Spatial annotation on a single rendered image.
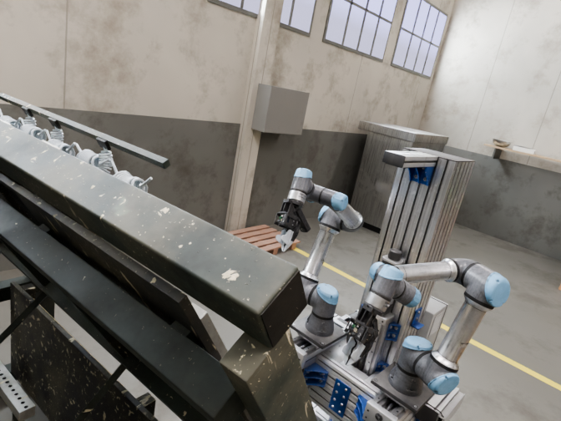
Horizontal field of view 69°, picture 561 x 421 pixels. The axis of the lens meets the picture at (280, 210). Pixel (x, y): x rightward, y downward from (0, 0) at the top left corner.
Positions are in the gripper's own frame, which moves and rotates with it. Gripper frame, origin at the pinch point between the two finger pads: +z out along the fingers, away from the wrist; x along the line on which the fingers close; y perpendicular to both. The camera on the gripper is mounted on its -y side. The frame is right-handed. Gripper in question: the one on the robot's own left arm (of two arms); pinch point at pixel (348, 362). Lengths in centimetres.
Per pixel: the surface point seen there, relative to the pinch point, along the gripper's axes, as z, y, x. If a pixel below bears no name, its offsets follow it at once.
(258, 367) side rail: -4, 83, 21
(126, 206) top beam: -15, 92, -17
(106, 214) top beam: -11, 94, -19
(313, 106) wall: -248, -332, -377
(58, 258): 8, 82, -47
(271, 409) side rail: 3, 71, 20
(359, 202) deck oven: -170, -514, -326
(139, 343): 8, 80, -8
